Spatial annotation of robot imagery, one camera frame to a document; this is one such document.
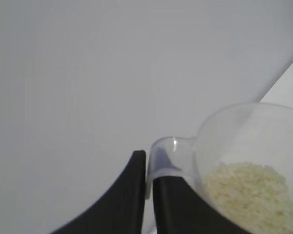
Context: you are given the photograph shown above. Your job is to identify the white rice grains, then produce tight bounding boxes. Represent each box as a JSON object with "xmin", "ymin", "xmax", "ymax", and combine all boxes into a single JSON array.
[{"xmin": 205, "ymin": 162, "xmax": 293, "ymax": 234}]

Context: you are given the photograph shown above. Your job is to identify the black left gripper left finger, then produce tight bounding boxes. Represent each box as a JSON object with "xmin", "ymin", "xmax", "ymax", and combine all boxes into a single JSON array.
[{"xmin": 51, "ymin": 150, "xmax": 147, "ymax": 234}]

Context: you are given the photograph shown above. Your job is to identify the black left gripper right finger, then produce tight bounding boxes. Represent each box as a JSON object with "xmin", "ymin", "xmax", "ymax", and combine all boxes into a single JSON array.
[{"xmin": 152, "ymin": 175, "xmax": 237, "ymax": 234}]

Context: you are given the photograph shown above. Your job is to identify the clear plastic measuring cup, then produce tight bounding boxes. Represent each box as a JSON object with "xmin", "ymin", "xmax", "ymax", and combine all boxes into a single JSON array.
[{"xmin": 146, "ymin": 102, "xmax": 293, "ymax": 234}]

